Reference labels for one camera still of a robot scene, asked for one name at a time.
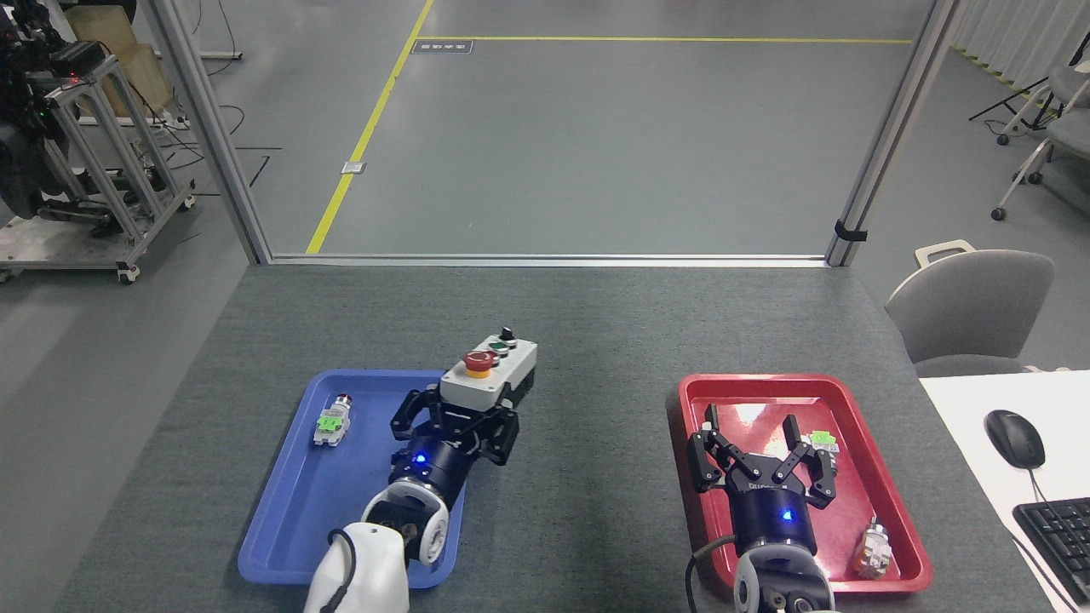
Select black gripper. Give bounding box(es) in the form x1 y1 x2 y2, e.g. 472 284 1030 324
687 404 840 558
389 387 521 509

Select grey control box with buttons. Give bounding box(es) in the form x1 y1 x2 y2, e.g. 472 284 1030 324
439 324 540 415

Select cardboard box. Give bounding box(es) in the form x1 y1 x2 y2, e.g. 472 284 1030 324
63 3 176 120

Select red plastic tray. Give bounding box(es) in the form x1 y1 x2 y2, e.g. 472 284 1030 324
678 373 933 594

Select blue plastic tray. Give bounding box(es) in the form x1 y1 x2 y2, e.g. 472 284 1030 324
238 368 479 591

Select white desk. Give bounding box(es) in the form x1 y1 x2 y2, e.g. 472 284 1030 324
917 369 1090 613

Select black computer mouse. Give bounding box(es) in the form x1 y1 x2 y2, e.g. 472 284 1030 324
984 409 1047 471

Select grey office chair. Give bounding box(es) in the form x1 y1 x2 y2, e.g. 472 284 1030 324
884 249 1058 378

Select black keyboard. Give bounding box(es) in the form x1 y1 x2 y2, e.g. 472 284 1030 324
1012 497 1090 608

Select aluminium cart on wheels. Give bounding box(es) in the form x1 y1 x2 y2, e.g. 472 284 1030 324
0 51 198 286

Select black tripod stand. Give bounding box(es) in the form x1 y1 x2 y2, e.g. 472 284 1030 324
967 75 1058 130

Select grey chair with white legs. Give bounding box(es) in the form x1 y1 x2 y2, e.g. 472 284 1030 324
990 106 1090 223
995 63 1090 147

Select black machine on cart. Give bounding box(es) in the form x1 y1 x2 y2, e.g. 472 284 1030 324
0 0 107 224

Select white curtain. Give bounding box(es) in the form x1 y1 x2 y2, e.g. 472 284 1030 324
949 0 1090 90

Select white switch with green block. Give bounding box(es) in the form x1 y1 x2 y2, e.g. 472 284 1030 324
805 429 842 476

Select red-capped switch with green block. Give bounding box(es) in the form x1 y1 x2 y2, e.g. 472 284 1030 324
312 393 354 449

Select silver switch with orange contacts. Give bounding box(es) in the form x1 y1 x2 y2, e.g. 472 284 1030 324
852 516 895 581

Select silver frame rail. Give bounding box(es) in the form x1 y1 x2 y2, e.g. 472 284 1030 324
267 252 832 269

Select black mouse cable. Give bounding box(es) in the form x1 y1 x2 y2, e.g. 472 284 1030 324
1005 467 1084 613

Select silver frame post with clip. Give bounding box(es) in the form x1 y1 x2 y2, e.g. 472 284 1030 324
823 0 962 268

